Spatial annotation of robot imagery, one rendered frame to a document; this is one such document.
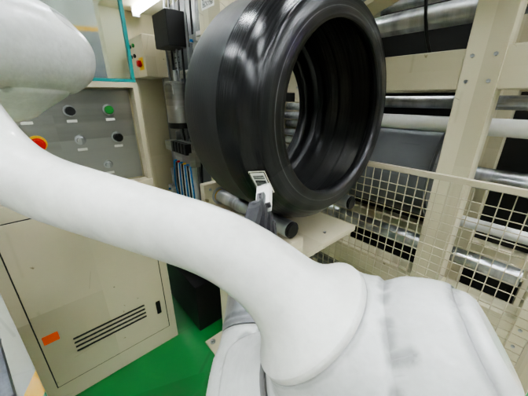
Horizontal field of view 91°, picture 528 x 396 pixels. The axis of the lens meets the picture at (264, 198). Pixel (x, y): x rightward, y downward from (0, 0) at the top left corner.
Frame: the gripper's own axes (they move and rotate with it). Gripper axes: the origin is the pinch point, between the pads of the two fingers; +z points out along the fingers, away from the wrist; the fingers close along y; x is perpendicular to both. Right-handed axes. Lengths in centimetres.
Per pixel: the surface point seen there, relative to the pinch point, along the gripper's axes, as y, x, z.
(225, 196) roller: 15.0, -20.7, 23.8
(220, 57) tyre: -23.0, -0.6, 17.6
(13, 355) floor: 56, -159, -1
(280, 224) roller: 15.2, -1.9, 6.0
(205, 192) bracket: 12.6, -27.1, 25.2
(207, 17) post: -28, -10, 58
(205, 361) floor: 92, -68, -1
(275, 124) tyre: -10.0, 6.1, 8.7
